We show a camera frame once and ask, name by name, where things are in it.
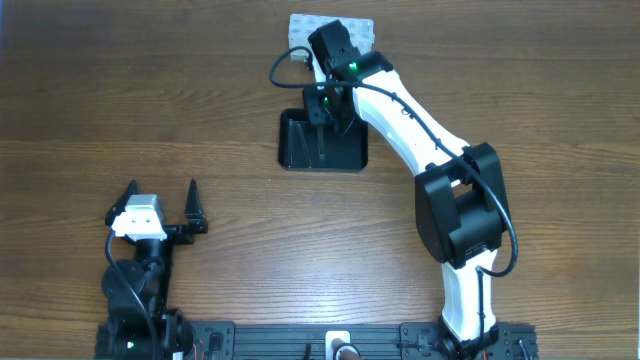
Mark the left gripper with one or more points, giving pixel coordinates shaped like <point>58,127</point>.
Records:
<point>182,234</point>

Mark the clear test tube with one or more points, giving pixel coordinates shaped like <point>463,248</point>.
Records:
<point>321,145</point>
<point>302,142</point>

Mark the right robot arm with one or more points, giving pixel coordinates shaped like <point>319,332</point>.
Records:
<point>400,120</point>

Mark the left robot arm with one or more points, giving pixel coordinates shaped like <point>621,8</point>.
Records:
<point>135,290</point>

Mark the black tray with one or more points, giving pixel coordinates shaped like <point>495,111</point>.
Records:
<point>347,155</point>

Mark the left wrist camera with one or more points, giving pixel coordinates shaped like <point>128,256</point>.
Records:
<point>140,220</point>

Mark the mounting rail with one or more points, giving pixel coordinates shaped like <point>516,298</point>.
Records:
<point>280,340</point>

